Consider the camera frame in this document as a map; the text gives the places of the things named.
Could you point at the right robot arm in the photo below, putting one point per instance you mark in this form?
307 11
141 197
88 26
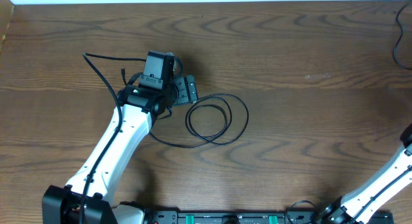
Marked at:
359 205

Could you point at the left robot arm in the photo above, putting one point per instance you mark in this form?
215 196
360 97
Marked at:
87 197

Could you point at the cardboard panel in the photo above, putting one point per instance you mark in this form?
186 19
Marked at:
6 13

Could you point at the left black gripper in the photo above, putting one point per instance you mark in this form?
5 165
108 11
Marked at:
188 89

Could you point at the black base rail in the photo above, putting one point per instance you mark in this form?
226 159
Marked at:
300 216

